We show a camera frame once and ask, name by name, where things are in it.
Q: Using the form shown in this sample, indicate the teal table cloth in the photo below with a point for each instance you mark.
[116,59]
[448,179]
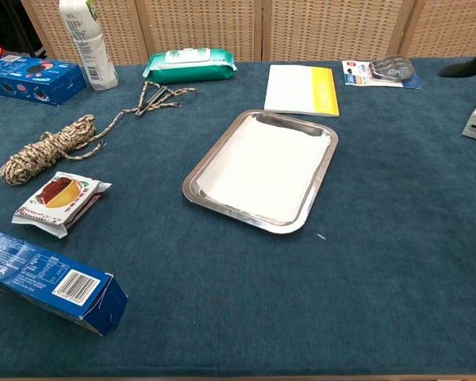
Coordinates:
[222,297]

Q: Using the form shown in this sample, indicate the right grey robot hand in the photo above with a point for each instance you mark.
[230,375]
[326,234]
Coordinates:
[470,67]

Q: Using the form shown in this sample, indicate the silver metal tray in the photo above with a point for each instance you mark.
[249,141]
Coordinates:
[279,229]

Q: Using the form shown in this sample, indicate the green wet wipes pack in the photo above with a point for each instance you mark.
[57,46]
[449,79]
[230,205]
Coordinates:
[190,69]

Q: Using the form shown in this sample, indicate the blue cookie box with pictures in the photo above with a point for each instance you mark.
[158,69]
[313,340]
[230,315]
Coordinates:
[35,79]

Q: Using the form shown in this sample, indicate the white drink bottle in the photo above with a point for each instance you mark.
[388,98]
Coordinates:
[89,51]

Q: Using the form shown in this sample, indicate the blue long box with barcode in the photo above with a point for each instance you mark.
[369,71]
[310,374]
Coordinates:
[43,274]

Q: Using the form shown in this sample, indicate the hooks blister pack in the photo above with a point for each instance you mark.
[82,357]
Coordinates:
[381,73]

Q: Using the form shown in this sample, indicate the white snack cake packet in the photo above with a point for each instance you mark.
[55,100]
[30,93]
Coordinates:
[59,202]

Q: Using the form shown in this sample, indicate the white and yellow notebook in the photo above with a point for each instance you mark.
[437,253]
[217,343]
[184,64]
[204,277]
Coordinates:
[293,89]

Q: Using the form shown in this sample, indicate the white paper sheet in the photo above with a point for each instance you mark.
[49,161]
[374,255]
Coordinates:
[262,170]

